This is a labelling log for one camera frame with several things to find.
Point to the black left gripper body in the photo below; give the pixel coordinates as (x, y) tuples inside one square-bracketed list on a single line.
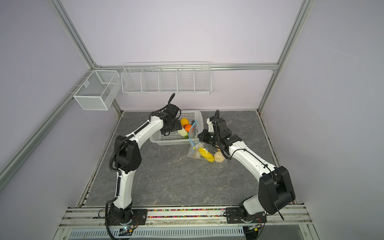
[(174, 126)]

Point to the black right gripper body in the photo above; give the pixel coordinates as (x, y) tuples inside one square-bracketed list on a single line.
[(211, 138)]

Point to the beige round potato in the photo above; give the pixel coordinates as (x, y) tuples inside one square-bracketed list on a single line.
[(219, 157)]

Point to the white perforated plastic basket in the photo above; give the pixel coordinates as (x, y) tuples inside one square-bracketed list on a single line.
[(195, 119)]

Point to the clear zip bag blue zipper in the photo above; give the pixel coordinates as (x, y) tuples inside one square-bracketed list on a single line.
[(196, 144)]

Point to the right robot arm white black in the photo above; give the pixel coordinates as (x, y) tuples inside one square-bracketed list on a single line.
[(275, 189)]

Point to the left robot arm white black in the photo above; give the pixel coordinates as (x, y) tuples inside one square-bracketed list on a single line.
[(126, 157)]

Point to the yellow peach with red spot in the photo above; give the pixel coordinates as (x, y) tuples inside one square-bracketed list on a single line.
[(184, 122)]

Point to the orange tangerine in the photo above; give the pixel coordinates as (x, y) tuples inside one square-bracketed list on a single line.
[(188, 128)]

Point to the white vent grille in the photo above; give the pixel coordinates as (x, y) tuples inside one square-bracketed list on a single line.
[(161, 233)]

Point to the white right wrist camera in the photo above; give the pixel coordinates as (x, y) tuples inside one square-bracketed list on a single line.
[(211, 124)]

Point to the white wire wall shelf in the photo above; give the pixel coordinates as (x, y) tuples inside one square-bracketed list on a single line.
[(167, 77)]

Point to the white mesh wall box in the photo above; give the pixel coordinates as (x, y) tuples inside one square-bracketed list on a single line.
[(99, 90)]

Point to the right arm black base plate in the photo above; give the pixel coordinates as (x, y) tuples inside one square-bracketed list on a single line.
[(237, 215)]

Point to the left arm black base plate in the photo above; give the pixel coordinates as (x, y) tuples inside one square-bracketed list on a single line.
[(131, 217)]

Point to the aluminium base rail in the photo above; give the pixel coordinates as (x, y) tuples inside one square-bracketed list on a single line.
[(205, 216)]

